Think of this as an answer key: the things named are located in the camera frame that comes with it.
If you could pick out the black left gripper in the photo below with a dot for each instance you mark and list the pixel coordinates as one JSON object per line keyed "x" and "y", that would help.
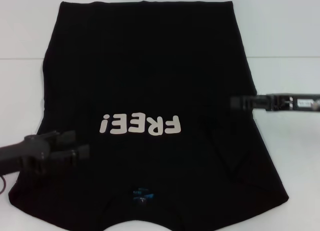
{"x": 22, "y": 156}

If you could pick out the black shirt with FREE print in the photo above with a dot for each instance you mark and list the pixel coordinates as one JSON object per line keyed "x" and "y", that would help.
{"x": 150, "y": 78}

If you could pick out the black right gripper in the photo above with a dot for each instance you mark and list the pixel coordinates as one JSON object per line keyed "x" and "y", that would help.
{"x": 292, "y": 103}

